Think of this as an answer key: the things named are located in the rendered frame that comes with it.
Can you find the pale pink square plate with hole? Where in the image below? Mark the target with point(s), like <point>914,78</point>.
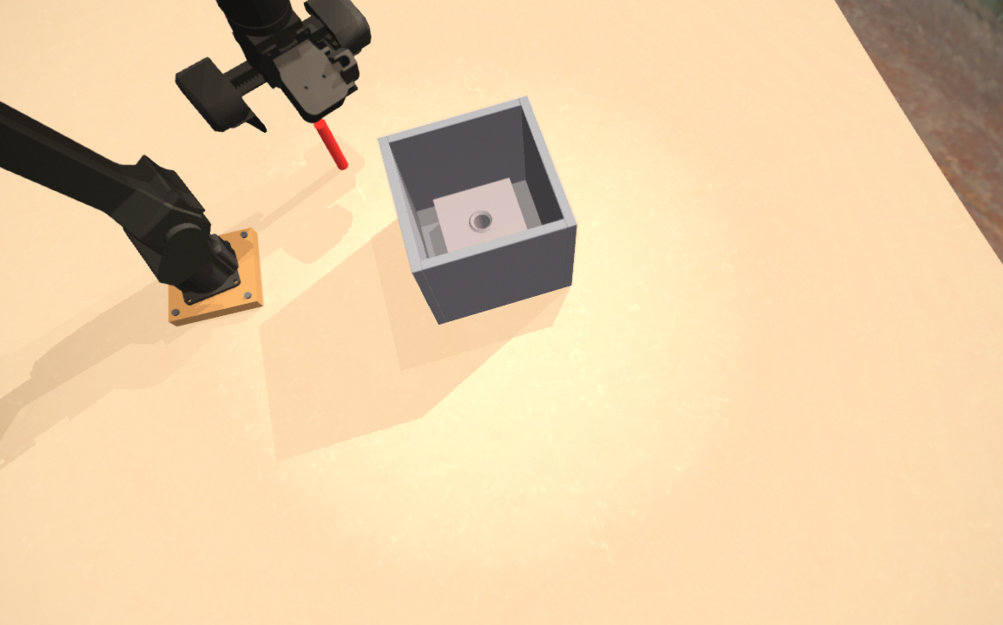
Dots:
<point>478,215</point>

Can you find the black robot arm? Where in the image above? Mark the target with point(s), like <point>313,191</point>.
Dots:
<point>155,208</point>

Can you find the red peg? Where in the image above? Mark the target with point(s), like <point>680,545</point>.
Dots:
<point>331,144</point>

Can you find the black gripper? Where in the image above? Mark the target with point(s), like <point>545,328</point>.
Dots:
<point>218,96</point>

